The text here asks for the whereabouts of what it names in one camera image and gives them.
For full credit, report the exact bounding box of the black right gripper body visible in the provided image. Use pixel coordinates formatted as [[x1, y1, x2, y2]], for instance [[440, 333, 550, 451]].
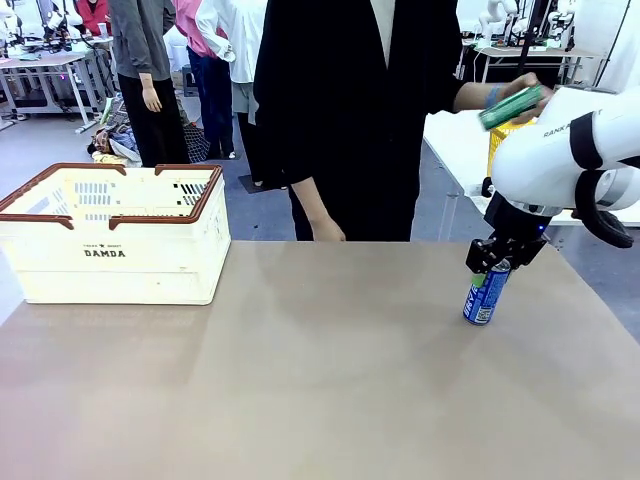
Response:
[[482, 192, 554, 247]]

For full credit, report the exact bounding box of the blue drink can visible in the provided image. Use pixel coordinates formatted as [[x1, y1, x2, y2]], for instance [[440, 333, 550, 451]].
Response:
[[462, 259, 512, 327]]

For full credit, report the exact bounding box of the green can with white star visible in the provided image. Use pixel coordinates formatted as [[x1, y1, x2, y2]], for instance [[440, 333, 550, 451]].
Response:
[[478, 84, 546, 133]]

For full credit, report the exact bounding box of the person's left forearm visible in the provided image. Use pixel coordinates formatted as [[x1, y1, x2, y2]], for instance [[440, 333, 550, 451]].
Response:
[[453, 79, 494, 114]]

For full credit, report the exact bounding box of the person's right forearm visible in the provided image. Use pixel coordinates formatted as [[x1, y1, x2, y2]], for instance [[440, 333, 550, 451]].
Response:
[[291, 177, 341, 234]]

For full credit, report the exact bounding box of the yellow plastic basket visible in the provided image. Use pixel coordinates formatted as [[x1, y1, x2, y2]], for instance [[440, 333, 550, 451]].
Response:
[[487, 117, 539, 179]]

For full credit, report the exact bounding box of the cream basket with brown rim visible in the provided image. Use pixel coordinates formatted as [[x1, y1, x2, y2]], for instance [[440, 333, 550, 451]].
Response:
[[0, 162, 232, 306]]

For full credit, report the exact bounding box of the person's left hand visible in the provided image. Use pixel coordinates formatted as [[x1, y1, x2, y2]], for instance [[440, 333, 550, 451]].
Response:
[[499, 73, 555, 104]]

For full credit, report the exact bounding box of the person's right hand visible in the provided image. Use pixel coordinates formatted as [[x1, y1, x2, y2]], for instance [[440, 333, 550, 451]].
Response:
[[312, 217, 347, 243]]

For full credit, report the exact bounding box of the white side table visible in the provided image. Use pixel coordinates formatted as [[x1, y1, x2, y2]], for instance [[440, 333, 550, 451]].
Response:
[[422, 109, 581, 221]]

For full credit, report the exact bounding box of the background table with equipment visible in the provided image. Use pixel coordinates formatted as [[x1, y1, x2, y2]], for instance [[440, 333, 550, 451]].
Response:
[[459, 39, 601, 87]]

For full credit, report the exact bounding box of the black tripod pole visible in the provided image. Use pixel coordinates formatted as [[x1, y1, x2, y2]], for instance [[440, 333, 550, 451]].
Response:
[[517, 0, 547, 81]]

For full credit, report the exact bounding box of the person's black-clothed torso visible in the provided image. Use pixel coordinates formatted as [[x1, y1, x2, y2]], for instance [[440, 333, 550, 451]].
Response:
[[252, 0, 464, 243]]

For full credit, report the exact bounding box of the white curtain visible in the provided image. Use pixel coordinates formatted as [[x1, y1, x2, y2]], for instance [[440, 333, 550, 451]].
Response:
[[597, 0, 640, 94]]

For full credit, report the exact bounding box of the mannequin in white shirt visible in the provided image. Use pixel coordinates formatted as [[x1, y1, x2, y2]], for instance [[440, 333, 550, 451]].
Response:
[[194, 0, 291, 191]]

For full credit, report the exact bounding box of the mannequin in pink shirt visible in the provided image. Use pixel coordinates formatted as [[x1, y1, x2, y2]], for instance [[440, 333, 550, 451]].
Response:
[[172, 0, 236, 161]]

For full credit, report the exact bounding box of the pile of clothes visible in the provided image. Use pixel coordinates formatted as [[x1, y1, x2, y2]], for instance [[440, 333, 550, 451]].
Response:
[[87, 97, 211, 166]]

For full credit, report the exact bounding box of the mannequin in grey shirt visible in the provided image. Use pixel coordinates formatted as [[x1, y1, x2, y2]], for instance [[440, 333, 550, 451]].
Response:
[[107, 0, 191, 169]]

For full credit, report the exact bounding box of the person in red top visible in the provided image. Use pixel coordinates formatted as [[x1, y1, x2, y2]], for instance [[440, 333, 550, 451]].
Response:
[[74, 0, 112, 37]]

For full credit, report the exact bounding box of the grey work table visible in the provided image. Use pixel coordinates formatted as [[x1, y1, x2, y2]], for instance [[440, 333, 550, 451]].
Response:
[[0, 52, 96, 136]]

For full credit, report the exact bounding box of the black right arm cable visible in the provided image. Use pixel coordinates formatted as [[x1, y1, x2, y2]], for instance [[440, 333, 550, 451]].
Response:
[[569, 113, 636, 250]]

